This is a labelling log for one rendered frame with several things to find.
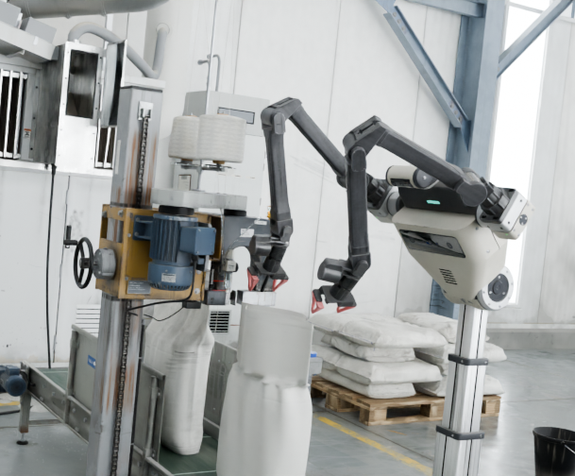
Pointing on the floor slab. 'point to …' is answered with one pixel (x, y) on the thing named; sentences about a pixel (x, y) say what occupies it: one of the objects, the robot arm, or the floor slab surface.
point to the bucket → (557, 450)
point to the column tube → (99, 451)
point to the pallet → (430, 407)
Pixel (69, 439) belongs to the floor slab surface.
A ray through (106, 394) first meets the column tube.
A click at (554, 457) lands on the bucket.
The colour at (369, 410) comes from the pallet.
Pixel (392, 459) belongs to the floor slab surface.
